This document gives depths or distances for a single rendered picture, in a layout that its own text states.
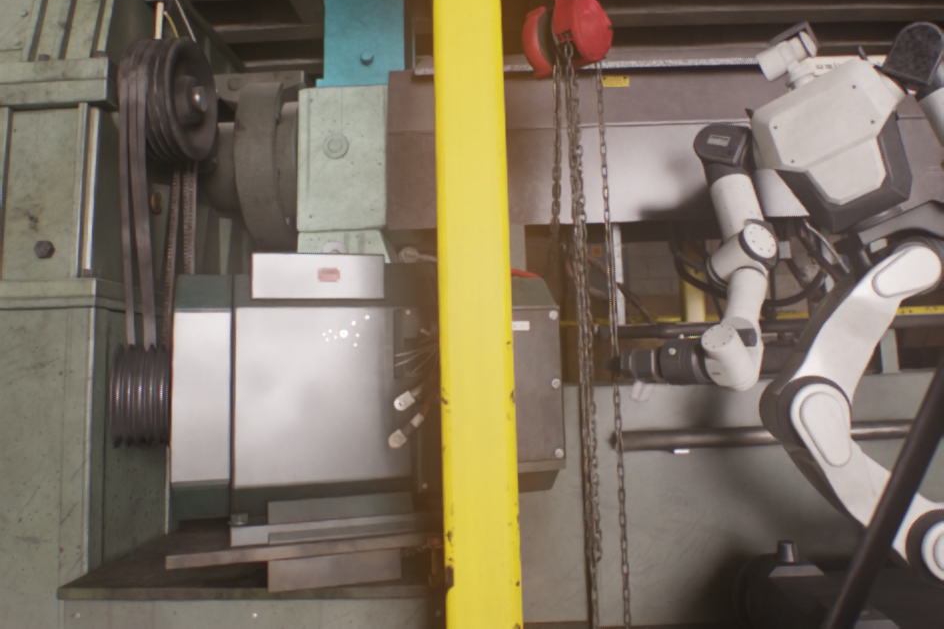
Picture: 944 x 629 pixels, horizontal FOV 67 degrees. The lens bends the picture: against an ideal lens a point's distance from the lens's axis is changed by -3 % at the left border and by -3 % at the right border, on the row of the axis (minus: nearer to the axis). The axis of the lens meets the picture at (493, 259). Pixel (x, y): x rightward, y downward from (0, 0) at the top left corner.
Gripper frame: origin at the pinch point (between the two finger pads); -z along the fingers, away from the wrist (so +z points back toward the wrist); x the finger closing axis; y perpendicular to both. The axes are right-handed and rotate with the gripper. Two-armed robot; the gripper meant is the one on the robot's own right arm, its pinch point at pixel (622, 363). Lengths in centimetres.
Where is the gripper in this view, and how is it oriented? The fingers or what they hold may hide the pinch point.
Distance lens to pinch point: 150.6
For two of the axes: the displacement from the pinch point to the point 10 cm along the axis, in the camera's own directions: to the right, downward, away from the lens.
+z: 7.4, -1.2, -6.7
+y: -0.3, -9.9, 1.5
